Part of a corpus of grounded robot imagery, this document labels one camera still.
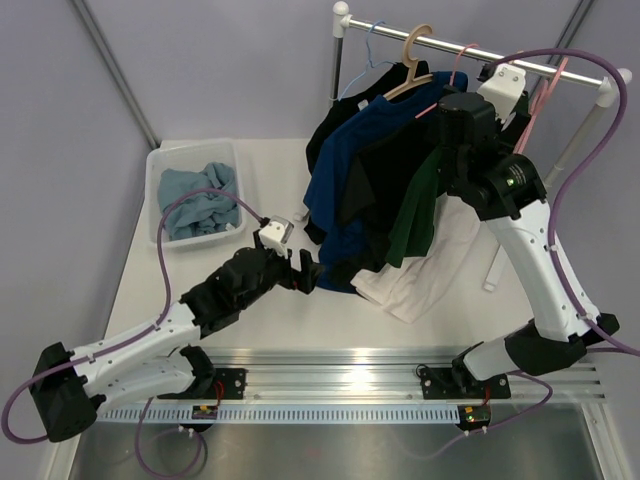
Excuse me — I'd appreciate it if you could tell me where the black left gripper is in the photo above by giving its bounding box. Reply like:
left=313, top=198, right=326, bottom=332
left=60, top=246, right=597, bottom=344
left=237, top=231, right=323, bottom=312

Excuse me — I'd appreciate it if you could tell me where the pink plastic hanger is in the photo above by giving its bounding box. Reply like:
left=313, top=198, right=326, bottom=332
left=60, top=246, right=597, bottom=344
left=513, top=57, right=569, bottom=154

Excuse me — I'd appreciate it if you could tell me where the light blue t-shirt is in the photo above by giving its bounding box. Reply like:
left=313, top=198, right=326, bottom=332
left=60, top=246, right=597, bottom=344
left=157, top=162, right=240, bottom=241

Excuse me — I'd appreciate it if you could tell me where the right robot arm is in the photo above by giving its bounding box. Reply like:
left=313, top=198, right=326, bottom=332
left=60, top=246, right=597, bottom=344
left=437, top=90, right=620, bottom=397

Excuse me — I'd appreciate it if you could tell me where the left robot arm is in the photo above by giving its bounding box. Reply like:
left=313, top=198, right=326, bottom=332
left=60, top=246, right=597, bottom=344
left=29, top=239, right=323, bottom=443

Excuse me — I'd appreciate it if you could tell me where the beige wooden hanger left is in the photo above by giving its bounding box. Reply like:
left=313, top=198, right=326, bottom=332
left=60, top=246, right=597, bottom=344
left=384, top=24, right=433, bottom=101

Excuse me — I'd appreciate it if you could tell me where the black t-shirt middle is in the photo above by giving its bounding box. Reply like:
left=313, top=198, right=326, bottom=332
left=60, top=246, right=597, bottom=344
left=318, top=119, right=438, bottom=293

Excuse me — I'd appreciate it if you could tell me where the black t-shirt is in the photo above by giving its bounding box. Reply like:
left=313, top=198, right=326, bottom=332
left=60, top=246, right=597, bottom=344
left=318, top=119, right=438, bottom=293
left=305, top=62, right=408, bottom=177

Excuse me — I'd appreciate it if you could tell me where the black t-shirt back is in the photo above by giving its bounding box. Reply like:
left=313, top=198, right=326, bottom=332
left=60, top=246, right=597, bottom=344
left=305, top=62, right=408, bottom=177

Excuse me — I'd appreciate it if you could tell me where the green and white raglan shirt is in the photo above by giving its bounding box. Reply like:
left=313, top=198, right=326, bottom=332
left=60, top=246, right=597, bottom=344
left=351, top=148, right=480, bottom=324

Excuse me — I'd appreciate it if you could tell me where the white metal clothes rack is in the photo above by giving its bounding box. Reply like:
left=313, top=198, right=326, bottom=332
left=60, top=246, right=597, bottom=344
left=292, top=0, right=634, bottom=291

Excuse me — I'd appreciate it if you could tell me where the white plastic basket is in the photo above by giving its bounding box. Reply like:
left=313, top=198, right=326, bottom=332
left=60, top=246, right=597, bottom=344
left=145, top=139, right=250, bottom=249

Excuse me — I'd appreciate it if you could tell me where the left small circuit board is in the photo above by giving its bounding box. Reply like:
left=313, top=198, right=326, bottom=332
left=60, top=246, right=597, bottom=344
left=192, top=405, right=219, bottom=421

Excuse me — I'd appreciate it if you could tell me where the small circuit board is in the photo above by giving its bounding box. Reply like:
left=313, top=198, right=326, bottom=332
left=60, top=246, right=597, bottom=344
left=458, top=404, right=492, bottom=431
left=192, top=405, right=219, bottom=421

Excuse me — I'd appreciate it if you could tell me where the right small circuit board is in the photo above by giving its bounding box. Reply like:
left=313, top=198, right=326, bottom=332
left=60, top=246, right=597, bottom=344
left=458, top=404, right=492, bottom=431

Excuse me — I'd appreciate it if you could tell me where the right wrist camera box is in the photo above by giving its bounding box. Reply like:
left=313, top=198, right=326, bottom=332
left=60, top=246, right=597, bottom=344
left=477, top=63, right=526, bottom=124

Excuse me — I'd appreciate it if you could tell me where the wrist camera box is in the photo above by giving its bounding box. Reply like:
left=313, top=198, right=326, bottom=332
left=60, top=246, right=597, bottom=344
left=477, top=63, right=526, bottom=124
left=258, top=216, right=294, bottom=259

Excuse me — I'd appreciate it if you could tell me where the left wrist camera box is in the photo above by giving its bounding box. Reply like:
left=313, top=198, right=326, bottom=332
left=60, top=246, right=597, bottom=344
left=258, top=216, right=294, bottom=259

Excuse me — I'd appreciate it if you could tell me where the pink wire hanger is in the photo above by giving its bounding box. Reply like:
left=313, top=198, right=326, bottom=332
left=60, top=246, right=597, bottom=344
left=415, top=43, right=479, bottom=119

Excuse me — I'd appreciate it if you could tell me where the aluminium rail frame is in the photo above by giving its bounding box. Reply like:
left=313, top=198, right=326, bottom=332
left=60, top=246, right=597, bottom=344
left=94, top=344, right=609, bottom=406

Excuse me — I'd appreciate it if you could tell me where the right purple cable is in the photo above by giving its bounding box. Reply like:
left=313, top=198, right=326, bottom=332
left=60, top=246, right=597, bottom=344
left=487, top=47, right=640, bottom=359

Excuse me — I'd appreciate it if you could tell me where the purple cable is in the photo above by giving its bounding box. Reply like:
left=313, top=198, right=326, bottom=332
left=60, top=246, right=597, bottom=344
left=487, top=47, right=640, bottom=359
left=0, top=188, right=271, bottom=474

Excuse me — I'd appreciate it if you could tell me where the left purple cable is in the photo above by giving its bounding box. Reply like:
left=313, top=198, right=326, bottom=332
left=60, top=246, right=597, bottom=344
left=0, top=188, right=271, bottom=474

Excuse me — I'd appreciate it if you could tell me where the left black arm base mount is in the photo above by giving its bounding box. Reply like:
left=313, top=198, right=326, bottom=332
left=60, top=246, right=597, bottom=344
left=175, top=367, right=248, bottom=400

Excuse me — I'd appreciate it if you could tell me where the light blue wire hanger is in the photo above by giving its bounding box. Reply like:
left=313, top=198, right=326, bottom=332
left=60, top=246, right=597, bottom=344
left=336, top=20, right=394, bottom=100

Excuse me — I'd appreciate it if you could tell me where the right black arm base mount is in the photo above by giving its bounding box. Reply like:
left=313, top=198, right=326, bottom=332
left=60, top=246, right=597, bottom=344
left=415, top=364, right=511, bottom=400

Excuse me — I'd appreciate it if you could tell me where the white perforated cable duct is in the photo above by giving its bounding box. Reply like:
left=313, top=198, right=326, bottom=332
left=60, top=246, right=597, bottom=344
left=99, top=403, right=459, bottom=425

